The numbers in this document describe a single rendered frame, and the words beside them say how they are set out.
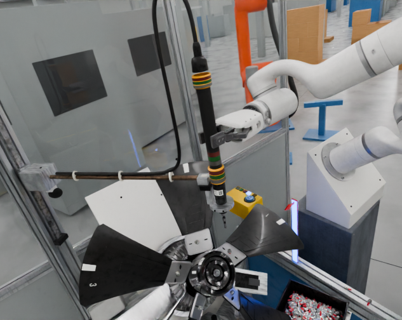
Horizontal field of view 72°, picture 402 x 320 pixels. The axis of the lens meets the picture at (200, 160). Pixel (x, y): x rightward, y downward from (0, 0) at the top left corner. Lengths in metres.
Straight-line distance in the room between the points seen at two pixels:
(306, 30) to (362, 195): 7.51
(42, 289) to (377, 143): 1.54
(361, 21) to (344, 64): 9.14
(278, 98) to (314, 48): 7.92
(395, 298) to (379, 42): 1.95
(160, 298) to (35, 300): 0.76
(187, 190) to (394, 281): 1.91
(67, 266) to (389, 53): 1.29
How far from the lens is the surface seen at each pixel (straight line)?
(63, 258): 1.32
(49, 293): 1.58
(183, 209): 0.91
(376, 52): 0.74
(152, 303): 0.95
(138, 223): 1.07
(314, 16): 8.64
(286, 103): 0.84
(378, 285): 2.47
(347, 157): 1.31
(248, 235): 0.98
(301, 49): 8.84
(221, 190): 0.75
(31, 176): 1.05
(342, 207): 1.37
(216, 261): 0.84
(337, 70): 0.75
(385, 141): 1.21
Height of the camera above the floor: 1.86
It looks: 27 degrees down
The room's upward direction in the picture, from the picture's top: 11 degrees counter-clockwise
